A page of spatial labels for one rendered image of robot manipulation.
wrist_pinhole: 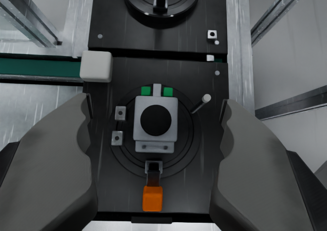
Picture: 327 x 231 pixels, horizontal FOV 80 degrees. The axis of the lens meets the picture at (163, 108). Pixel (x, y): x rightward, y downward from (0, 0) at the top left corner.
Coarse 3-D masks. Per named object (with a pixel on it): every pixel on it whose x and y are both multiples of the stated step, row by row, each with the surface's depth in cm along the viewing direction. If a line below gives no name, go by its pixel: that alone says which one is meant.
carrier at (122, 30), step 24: (96, 0) 35; (120, 0) 35; (144, 0) 33; (168, 0) 33; (192, 0) 33; (216, 0) 36; (96, 24) 34; (120, 24) 34; (144, 24) 34; (168, 24) 34; (192, 24) 35; (216, 24) 35; (96, 48) 33; (120, 48) 33; (144, 48) 33; (168, 48) 34; (192, 48) 34; (216, 48) 34
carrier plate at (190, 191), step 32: (128, 64) 33; (160, 64) 33; (192, 64) 33; (224, 64) 33; (96, 96) 31; (192, 96) 32; (224, 96) 32; (96, 128) 30; (96, 160) 30; (192, 160) 30; (128, 192) 29; (192, 192) 29
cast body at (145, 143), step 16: (144, 96) 20; (160, 96) 20; (144, 112) 19; (160, 112) 19; (176, 112) 20; (144, 128) 19; (160, 128) 18; (176, 128) 20; (144, 144) 22; (160, 144) 22
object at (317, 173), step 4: (324, 164) 24; (320, 168) 25; (324, 168) 24; (316, 172) 25; (320, 172) 25; (324, 172) 24; (316, 176) 25; (320, 176) 24; (324, 176) 24; (320, 180) 24; (324, 180) 24; (324, 184) 24
